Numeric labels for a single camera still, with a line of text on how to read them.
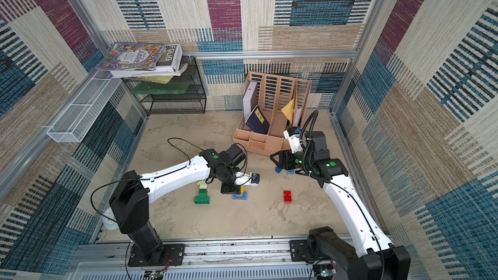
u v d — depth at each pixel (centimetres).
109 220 49
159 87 98
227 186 72
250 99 98
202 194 87
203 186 87
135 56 81
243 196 84
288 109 87
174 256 73
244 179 71
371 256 38
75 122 71
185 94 115
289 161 66
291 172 94
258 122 103
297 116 83
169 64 80
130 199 44
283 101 118
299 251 73
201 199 85
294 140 69
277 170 96
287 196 86
